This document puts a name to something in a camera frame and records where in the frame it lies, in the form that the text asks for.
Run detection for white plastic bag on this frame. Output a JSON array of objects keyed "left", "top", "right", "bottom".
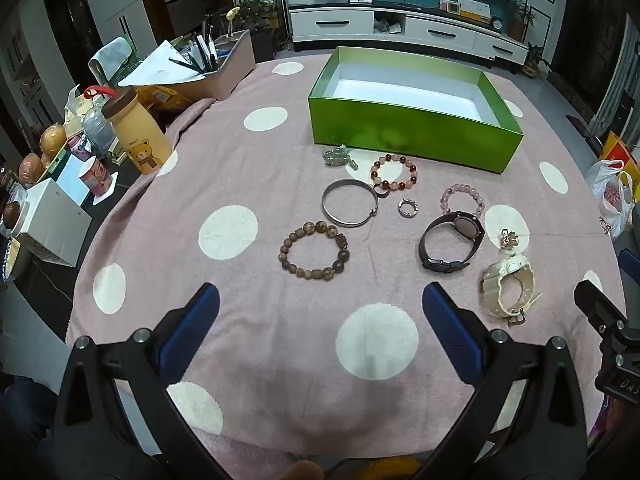
[{"left": 585, "top": 160, "right": 636, "bottom": 238}]

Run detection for yellow snack bag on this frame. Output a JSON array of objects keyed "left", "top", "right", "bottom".
[{"left": 137, "top": 85, "right": 191, "bottom": 113}]

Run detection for group of potted plants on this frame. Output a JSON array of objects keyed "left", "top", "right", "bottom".
[{"left": 235, "top": 0, "right": 281, "bottom": 61}]

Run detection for black wrist watch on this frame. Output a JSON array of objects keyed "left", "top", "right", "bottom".
[{"left": 419, "top": 211, "right": 486, "bottom": 273}]

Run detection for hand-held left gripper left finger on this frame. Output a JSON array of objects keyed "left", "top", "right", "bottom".
[{"left": 52, "top": 282, "right": 246, "bottom": 480}]

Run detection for pink polka dot tablecloth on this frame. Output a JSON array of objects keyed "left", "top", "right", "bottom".
[{"left": 65, "top": 57, "right": 628, "bottom": 480}]

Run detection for tall potted plant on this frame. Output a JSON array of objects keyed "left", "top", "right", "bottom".
[{"left": 509, "top": 0, "right": 538, "bottom": 43}]

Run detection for red and pink bead bracelet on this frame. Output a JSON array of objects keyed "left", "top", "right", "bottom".
[{"left": 370, "top": 153, "right": 418, "bottom": 192}]

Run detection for cream wrist watch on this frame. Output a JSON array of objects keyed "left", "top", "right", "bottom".
[{"left": 481, "top": 254, "right": 543, "bottom": 326}]

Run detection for green cardboard box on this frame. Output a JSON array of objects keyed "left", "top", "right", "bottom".
[{"left": 307, "top": 46, "right": 525, "bottom": 175}]

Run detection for green jade bead bracelet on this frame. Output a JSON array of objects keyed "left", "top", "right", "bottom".
[{"left": 322, "top": 144, "right": 360, "bottom": 171}]

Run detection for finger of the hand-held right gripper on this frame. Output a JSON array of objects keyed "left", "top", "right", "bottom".
[
  {"left": 618, "top": 249, "right": 640, "bottom": 286},
  {"left": 573, "top": 279, "right": 640, "bottom": 411}
]

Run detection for silver wrapped package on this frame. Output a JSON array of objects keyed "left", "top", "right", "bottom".
[{"left": 82, "top": 107, "right": 118, "bottom": 153}]

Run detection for pink desk organiser tray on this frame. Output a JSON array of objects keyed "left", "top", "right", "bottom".
[{"left": 167, "top": 29, "right": 256, "bottom": 101}]

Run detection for white paper sheets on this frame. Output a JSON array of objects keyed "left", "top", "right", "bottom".
[{"left": 117, "top": 40, "right": 206, "bottom": 86}]

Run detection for pale pink bead bracelet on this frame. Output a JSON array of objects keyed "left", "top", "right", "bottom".
[{"left": 440, "top": 183, "right": 486, "bottom": 218}]

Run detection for grey white pouch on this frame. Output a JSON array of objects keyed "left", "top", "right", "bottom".
[{"left": 89, "top": 37, "right": 136, "bottom": 81}]

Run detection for silver metal bangle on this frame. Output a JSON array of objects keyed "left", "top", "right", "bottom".
[{"left": 321, "top": 178, "right": 393, "bottom": 228}]

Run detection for small potted plant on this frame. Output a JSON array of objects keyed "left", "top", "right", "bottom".
[{"left": 522, "top": 45, "right": 551, "bottom": 77}]

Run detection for yellow and red bag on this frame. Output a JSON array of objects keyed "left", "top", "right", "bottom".
[{"left": 600, "top": 130, "right": 640, "bottom": 171}]

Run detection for white cardboard box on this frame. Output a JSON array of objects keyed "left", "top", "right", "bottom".
[{"left": 20, "top": 177, "right": 93, "bottom": 268}]

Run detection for brown wooden bead bracelet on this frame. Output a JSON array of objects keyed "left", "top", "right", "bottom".
[{"left": 278, "top": 221, "right": 351, "bottom": 285}]

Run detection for white and yellow box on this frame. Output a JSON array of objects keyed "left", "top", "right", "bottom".
[{"left": 457, "top": 0, "right": 493, "bottom": 23}]

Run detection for pink paper cup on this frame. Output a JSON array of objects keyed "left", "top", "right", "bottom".
[{"left": 79, "top": 157, "right": 113, "bottom": 196}]

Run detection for yellow bear print bottle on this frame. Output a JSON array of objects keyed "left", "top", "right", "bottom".
[{"left": 102, "top": 86, "right": 173, "bottom": 176}]

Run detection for white tv cabinet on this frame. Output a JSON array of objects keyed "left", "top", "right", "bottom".
[{"left": 289, "top": 2, "right": 531, "bottom": 66}]

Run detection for brown round fruit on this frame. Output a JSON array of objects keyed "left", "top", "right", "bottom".
[{"left": 2, "top": 201, "right": 23, "bottom": 231}]

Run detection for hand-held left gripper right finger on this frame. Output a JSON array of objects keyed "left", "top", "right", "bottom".
[{"left": 421, "top": 281, "right": 588, "bottom": 480}]

